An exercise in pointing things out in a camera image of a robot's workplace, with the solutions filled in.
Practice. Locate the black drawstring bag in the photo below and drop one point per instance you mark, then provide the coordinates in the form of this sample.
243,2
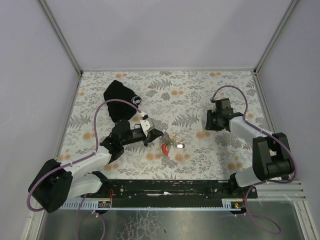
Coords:
126,104

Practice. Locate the key bunch with coloured tags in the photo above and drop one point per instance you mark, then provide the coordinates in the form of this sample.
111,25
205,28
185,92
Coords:
168,142

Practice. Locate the floral table mat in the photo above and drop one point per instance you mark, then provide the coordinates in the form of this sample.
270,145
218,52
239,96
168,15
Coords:
178,102

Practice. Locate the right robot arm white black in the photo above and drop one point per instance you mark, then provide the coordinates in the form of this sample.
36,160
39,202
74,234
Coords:
271,155

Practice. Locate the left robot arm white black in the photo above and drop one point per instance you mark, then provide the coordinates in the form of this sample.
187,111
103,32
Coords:
55,182

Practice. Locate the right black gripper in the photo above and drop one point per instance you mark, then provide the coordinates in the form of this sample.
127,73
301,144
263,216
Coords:
210,122

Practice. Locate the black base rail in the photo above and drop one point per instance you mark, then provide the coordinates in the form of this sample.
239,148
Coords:
171,193

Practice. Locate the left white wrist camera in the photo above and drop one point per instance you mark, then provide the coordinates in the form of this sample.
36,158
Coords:
147,124

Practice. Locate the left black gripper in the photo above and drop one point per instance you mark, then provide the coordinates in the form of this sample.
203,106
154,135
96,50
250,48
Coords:
147,137

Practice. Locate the grey slotted cable duct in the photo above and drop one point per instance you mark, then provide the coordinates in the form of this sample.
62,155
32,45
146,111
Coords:
90,204

